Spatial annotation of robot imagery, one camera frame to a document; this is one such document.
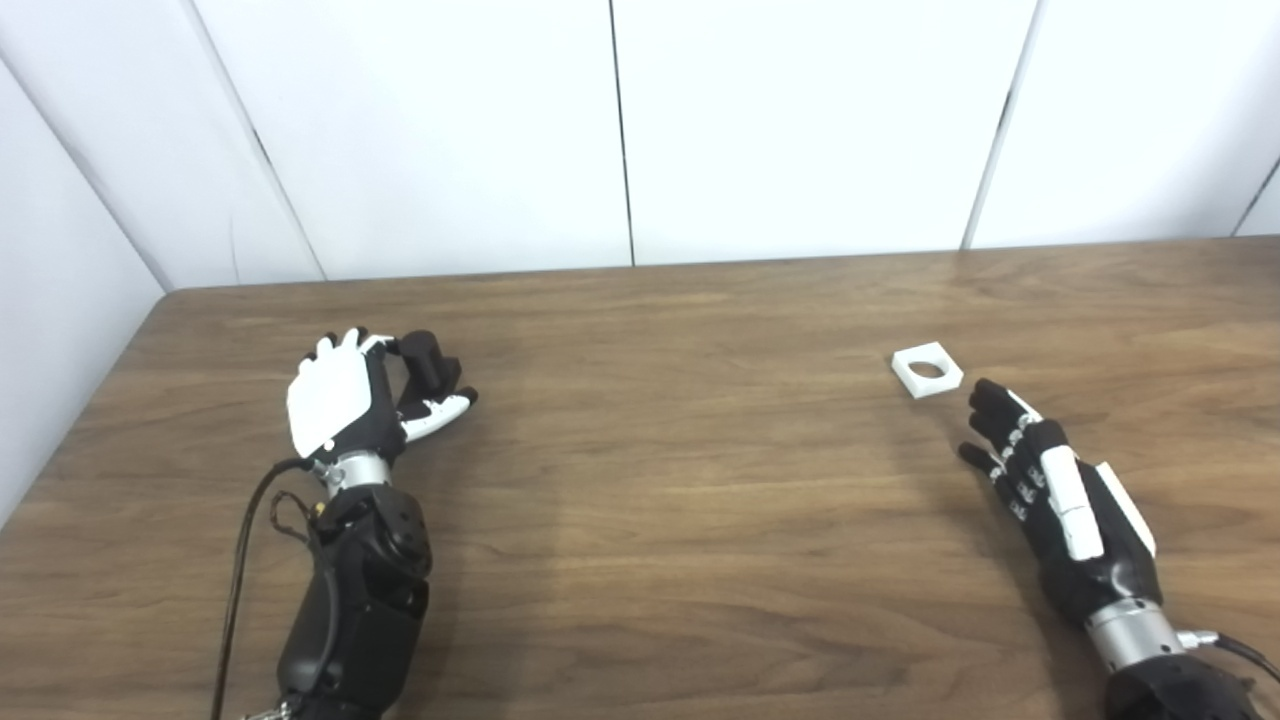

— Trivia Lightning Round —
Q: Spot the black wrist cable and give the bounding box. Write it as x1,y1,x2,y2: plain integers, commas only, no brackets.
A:
209,457,317,720
1176,628,1280,687

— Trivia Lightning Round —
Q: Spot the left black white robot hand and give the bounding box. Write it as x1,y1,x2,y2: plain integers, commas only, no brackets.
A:
285,327,480,472

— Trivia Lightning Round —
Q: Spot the black peg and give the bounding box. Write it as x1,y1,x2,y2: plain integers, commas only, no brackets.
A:
396,329,465,421

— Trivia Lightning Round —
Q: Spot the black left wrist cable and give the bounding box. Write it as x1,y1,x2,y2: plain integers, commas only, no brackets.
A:
209,457,317,720

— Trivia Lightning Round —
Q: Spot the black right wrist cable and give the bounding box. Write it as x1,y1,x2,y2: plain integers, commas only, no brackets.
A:
1176,628,1280,687

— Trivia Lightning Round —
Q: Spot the white square piece with hole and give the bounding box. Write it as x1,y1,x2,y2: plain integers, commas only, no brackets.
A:
890,341,966,401

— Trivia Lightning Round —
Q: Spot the thin left wrist wire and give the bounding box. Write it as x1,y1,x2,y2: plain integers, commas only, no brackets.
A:
268,489,323,547

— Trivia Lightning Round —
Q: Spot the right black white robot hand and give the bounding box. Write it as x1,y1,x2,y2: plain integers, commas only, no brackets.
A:
957,377,1167,629

